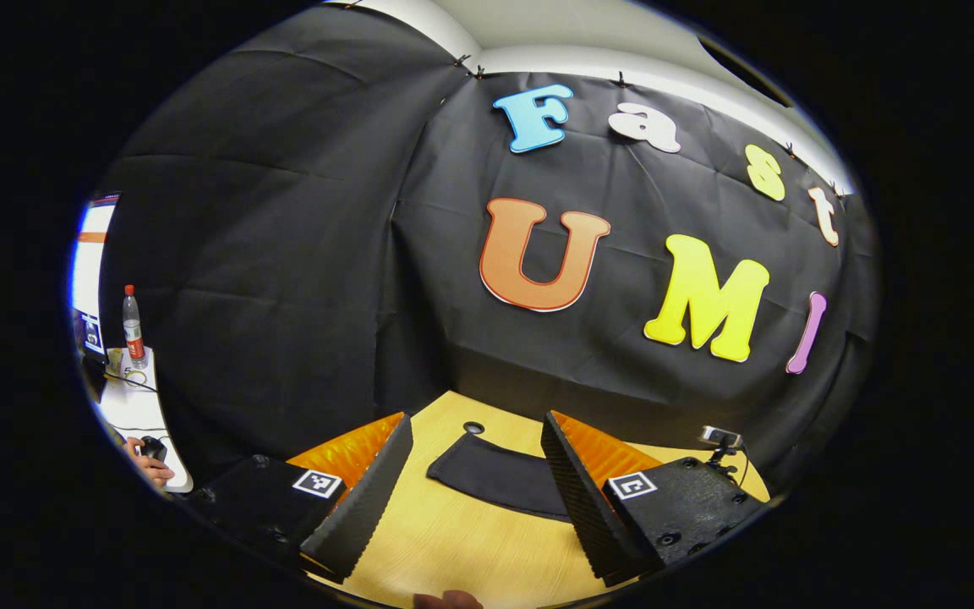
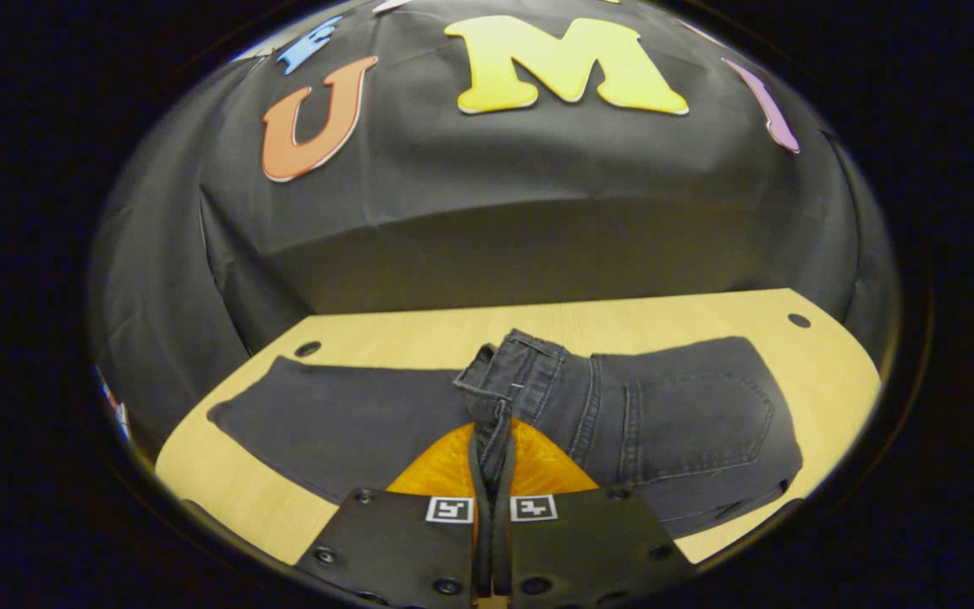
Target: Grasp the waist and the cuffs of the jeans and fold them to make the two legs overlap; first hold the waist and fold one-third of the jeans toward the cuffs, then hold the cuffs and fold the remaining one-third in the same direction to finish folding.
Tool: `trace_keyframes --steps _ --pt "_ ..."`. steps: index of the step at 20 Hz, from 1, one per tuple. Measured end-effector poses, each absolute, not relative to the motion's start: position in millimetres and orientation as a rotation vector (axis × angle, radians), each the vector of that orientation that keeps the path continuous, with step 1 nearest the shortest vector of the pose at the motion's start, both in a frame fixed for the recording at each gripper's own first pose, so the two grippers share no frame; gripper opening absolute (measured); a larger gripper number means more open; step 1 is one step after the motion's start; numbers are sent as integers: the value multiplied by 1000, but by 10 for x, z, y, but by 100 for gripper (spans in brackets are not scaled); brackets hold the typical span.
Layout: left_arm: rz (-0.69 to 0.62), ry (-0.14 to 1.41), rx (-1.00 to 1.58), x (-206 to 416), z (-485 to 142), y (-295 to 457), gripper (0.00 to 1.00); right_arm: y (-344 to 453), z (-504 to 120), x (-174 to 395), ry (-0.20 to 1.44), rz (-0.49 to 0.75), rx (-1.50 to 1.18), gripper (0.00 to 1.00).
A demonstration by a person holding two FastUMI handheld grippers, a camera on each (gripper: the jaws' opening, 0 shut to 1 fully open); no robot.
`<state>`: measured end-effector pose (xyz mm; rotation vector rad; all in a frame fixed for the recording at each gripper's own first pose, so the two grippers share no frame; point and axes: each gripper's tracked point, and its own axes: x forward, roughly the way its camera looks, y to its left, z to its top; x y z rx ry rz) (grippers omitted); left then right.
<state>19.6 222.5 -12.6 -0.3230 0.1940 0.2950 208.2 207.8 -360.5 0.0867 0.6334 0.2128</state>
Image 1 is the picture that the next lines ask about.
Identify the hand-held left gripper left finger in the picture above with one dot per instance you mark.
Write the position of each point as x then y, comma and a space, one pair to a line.
364, 507

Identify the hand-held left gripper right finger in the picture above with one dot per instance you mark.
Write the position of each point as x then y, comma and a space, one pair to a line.
584, 507

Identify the black jeans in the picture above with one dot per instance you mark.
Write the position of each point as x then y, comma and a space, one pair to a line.
495, 474

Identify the small webcam on tripod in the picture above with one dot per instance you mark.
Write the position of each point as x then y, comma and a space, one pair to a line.
719, 436

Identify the black computer mouse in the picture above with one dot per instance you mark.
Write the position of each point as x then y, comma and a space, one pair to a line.
155, 447

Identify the white side desk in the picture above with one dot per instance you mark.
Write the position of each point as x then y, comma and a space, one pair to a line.
145, 410

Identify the black backdrop cloth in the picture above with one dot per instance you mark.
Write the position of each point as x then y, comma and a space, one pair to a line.
284, 254

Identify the clear bottle with red label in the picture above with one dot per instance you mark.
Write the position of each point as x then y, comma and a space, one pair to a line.
134, 330

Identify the computer monitor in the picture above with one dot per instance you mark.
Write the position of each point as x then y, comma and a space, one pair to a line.
91, 271

